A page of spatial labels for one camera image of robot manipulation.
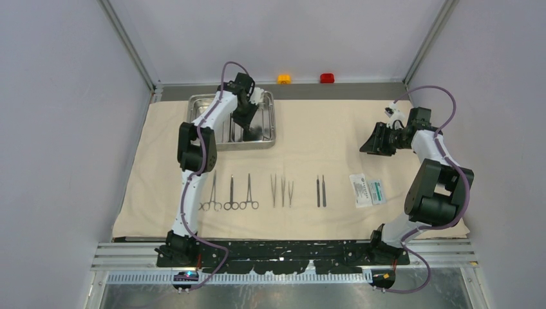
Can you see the long steel forceps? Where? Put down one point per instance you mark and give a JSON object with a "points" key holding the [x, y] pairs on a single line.
{"points": [[212, 203]]}

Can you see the steel tweezers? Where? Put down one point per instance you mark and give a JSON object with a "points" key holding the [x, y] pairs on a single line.
{"points": [[273, 185], [290, 192], [283, 191]]}

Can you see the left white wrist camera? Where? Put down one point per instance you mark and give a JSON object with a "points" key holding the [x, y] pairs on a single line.
{"points": [[257, 96]]}

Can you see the steel tray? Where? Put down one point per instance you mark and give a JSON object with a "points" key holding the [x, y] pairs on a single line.
{"points": [[198, 105], [260, 128]]}

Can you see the left steel tray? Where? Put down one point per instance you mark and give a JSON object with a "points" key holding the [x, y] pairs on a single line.
{"points": [[198, 105]]}

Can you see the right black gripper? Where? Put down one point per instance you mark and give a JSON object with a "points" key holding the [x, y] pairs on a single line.
{"points": [[373, 145]]}

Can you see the red button block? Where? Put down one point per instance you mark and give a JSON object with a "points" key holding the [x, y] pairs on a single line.
{"points": [[327, 78]]}

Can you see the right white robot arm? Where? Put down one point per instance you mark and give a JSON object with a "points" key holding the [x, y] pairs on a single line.
{"points": [[437, 195]]}

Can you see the green white packet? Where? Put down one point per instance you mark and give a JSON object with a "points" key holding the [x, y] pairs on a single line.
{"points": [[377, 192]]}

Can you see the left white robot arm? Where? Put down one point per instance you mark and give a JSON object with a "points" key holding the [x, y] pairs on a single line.
{"points": [[197, 155]]}

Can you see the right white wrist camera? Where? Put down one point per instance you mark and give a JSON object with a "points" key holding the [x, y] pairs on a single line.
{"points": [[395, 115]]}

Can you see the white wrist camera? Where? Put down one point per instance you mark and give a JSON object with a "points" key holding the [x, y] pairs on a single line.
{"points": [[257, 96], [395, 115]]}

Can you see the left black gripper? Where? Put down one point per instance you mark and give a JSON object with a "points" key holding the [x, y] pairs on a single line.
{"points": [[245, 121]]}

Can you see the yellow button block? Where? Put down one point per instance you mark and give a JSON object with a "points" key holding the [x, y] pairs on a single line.
{"points": [[284, 79]]}

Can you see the beige cloth wrap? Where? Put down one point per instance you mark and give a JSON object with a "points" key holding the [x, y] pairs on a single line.
{"points": [[314, 137]]}

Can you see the short steel scissors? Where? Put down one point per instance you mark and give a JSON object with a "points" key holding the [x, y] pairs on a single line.
{"points": [[231, 204]]}

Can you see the steel scalpel handle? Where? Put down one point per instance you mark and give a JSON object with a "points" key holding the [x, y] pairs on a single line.
{"points": [[318, 193], [323, 185]]}

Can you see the wire mesh steel basket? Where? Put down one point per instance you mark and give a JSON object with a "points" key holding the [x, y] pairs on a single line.
{"points": [[244, 146]]}

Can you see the white sterile pouch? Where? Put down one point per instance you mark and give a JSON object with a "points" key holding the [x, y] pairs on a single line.
{"points": [[361, 191]]}

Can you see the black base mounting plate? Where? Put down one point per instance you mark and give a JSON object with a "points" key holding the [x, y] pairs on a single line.
{"points": [[278, 257]]}

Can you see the right steel tray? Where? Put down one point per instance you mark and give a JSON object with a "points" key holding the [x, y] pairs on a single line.
{"points": [[260, 128]]}

